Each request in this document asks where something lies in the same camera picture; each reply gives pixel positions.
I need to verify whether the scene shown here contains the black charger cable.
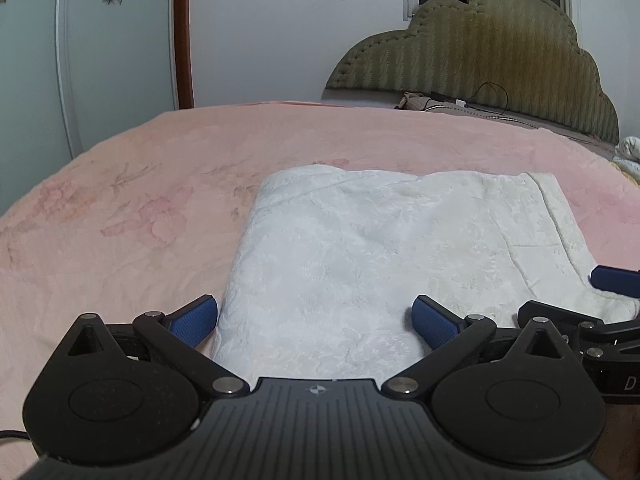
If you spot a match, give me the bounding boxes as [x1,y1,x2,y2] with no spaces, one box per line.
[425,82,543,123]

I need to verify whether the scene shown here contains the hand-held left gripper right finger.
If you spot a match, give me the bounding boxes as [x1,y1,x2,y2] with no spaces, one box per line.
[382,295,583,398]

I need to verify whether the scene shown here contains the white pants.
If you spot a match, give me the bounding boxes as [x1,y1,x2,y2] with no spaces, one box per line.
[207,165,640,378]

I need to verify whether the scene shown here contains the white crumpled cloth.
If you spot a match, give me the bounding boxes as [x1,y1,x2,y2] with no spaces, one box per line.
[612,135,640,182]

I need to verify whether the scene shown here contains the pink floral blanket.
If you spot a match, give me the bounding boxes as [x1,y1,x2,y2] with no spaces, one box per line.
[0,100,640,441]

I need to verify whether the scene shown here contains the brown wooden wardrobe frame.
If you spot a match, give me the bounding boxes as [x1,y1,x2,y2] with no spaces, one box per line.
[169,0,196,110]

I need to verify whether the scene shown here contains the olive green padded headboard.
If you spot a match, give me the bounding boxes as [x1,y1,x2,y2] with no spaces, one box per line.
[325,0,621,143]

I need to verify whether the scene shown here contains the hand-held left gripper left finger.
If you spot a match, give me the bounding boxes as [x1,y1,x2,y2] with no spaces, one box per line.
[55,294,251,400]

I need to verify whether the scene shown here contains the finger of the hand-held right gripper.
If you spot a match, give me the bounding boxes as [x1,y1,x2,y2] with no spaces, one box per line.
[590,266,640,295]
[517,301,608,348]

